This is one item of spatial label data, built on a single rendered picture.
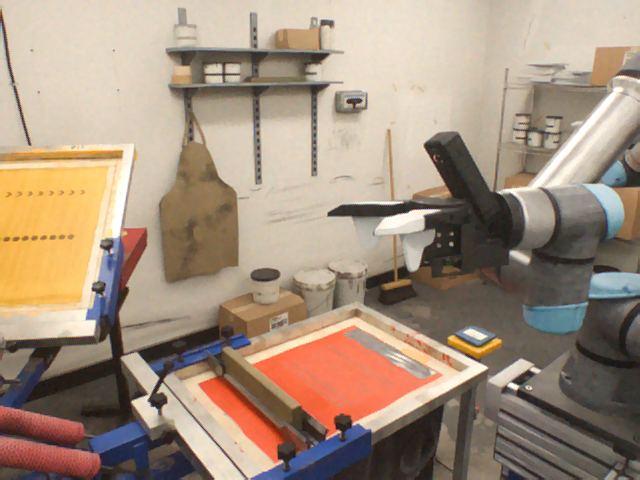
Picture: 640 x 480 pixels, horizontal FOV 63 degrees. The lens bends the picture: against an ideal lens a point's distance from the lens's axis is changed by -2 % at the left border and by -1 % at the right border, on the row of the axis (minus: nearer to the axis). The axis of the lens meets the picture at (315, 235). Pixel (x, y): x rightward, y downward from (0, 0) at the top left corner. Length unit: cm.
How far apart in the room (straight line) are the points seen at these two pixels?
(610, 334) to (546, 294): 30
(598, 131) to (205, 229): 284
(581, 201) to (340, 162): 343
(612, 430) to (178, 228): 276
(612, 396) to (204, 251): 281
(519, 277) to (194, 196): 280
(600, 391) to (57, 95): 277
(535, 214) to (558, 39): 429
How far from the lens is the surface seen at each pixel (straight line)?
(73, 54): 314
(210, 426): 139
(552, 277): 72
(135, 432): 133
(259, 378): 142
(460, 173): 60
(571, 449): 115
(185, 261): 343
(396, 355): 173
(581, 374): 107
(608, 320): 101
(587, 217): 70
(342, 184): 410
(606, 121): 88
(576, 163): 85
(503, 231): 65
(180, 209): 333
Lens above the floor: 183
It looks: 18 degrees down
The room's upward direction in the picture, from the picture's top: straight up
